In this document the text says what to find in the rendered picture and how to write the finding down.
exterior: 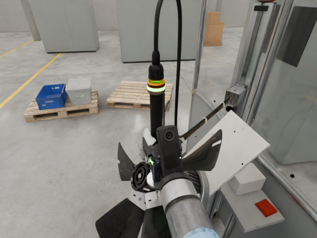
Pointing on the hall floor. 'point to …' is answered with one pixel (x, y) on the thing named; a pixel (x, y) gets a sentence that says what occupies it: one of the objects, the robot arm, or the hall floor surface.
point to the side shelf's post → (229, 227)
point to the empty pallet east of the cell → (135, 95)
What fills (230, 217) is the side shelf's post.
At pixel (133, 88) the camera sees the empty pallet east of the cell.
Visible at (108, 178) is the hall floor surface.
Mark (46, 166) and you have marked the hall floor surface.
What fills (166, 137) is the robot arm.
